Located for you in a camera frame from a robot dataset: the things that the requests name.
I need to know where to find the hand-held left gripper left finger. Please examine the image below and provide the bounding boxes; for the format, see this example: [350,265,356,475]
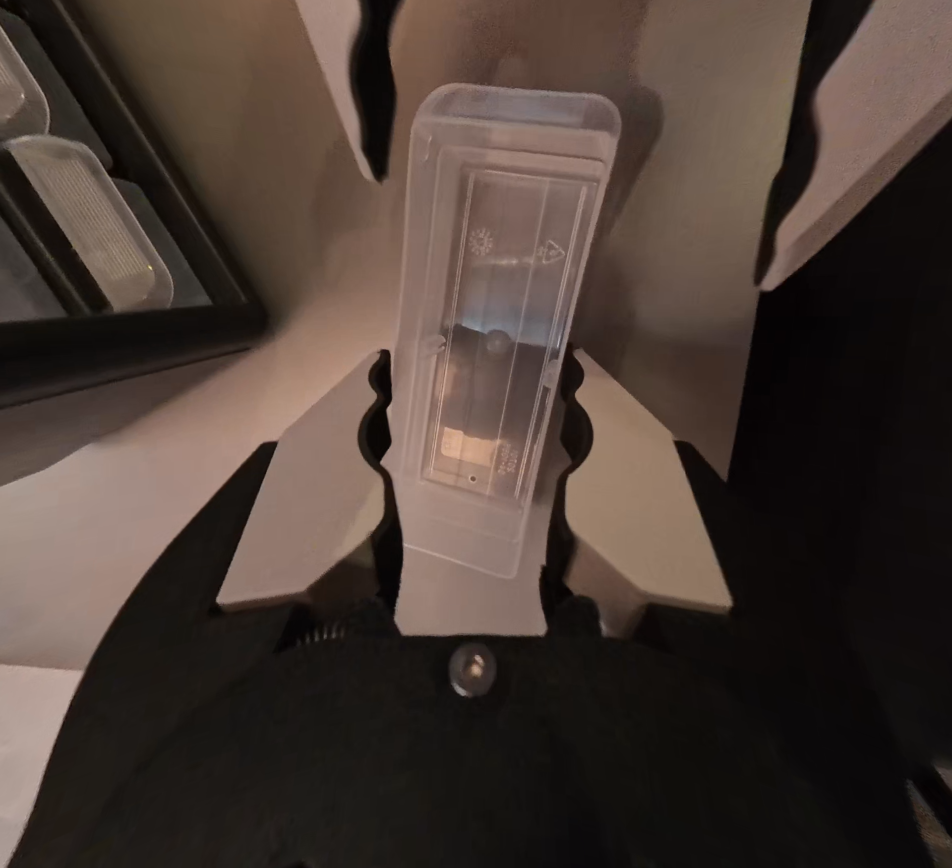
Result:
[213,351,404,614]

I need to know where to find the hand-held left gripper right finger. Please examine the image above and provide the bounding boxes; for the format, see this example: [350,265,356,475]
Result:
[545,349,735,632]

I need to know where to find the black drawer cabinet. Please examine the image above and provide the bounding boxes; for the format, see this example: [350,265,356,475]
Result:
[0,0,270,414]

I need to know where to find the clear plastic drawer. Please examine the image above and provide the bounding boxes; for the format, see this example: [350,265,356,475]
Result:
[390,84,624,637]

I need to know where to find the rows of clear cabinet drawers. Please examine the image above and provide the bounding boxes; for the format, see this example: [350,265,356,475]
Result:
[0,27,175,312]

